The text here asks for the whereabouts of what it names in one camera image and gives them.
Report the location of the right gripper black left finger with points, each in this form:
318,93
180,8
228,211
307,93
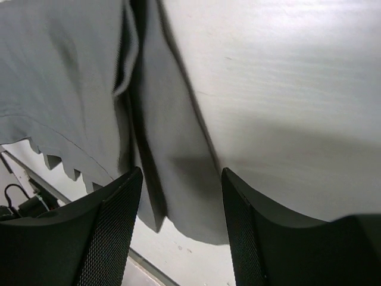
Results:
85,242

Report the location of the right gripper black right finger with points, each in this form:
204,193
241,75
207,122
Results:
271,244

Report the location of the grey pleated skirt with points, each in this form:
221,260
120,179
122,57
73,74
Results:
99,87

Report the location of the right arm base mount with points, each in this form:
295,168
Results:
41,202

